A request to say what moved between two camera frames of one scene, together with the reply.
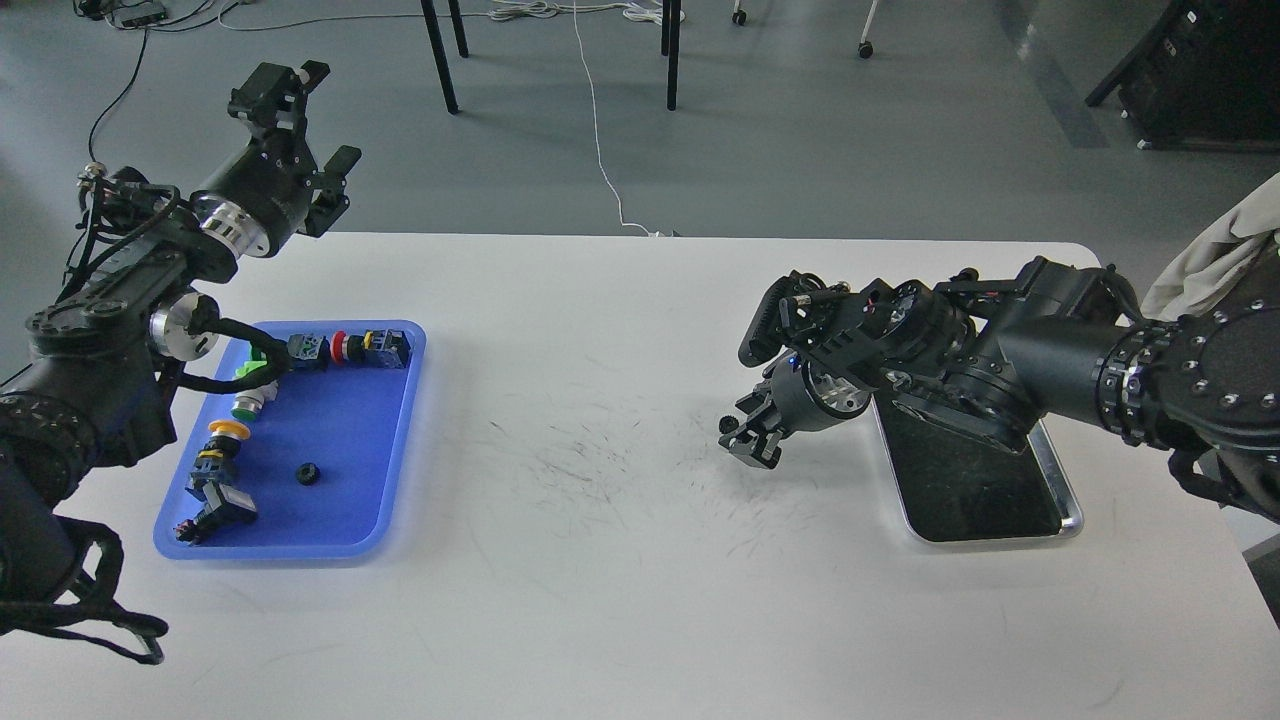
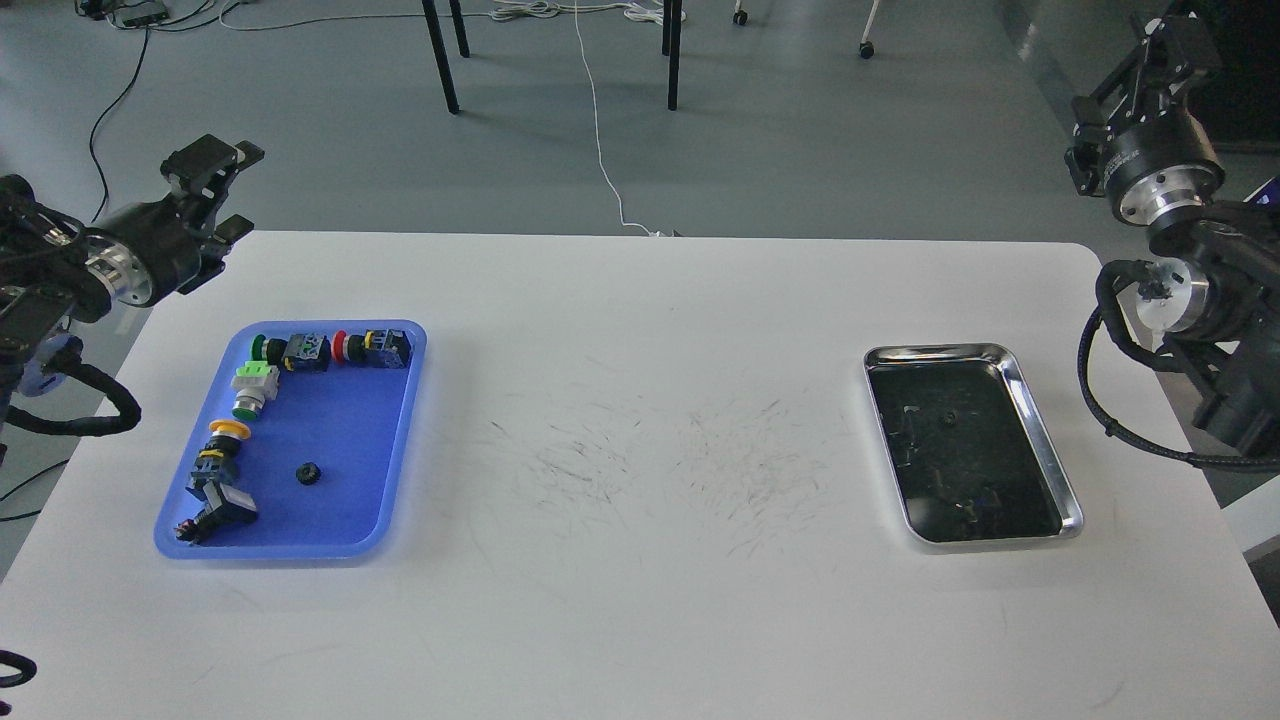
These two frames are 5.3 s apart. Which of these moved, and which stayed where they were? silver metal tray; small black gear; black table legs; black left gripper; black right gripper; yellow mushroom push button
Moved: black right gripper; black left gripper
Stayed: small black gear; black table legs; silver metal tray; yellow mushroom push button
